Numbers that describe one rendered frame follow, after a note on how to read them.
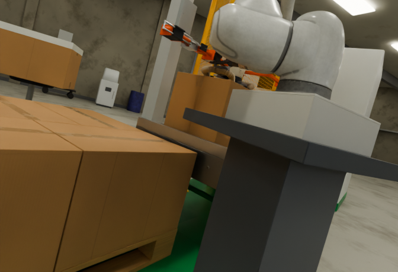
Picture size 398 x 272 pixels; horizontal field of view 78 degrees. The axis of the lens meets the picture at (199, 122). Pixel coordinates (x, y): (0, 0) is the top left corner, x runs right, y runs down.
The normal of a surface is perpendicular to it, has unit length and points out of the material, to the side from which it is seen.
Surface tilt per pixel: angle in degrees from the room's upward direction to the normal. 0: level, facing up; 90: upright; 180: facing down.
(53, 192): 90
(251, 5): 60
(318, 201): 90
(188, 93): 90
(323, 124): 90
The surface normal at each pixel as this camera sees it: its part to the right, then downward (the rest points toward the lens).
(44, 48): 0.25, 0.11
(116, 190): 0.78, 0.24
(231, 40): -0.37, 0.48
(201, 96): -0.58, -0.11
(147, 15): 0.47, 0.18
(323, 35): -0.15, -0.07
